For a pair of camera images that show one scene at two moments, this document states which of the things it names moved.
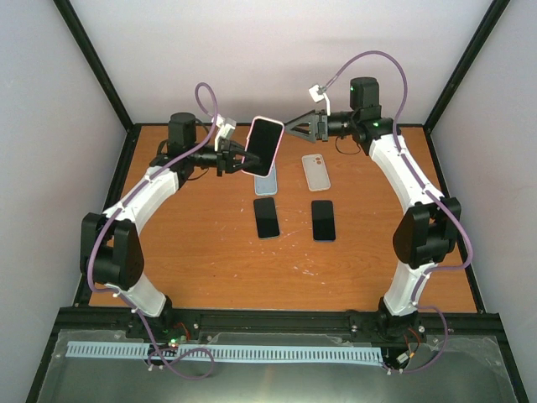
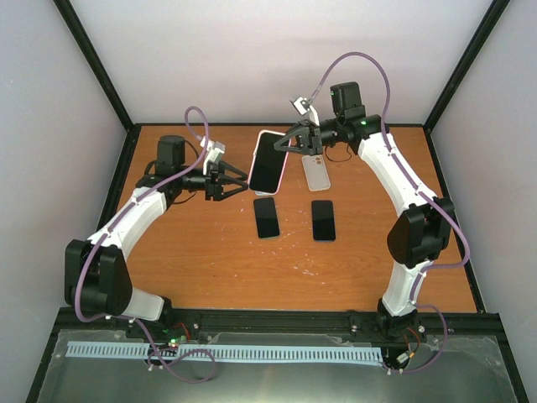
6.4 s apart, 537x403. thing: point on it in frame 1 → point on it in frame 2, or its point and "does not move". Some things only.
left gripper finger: [242, 160] → [226, 194]
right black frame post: [477, 42] does not move
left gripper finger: [237, 149] → [225, 165]
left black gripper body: [223, 163] → [211, 187]
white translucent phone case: [315, 172] does not move
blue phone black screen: [323, 221] does not move
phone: [266, 218] does not move
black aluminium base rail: [472, 323] does not move
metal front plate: [469, 368] does not move
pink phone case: [263, 139] → [268, 163]
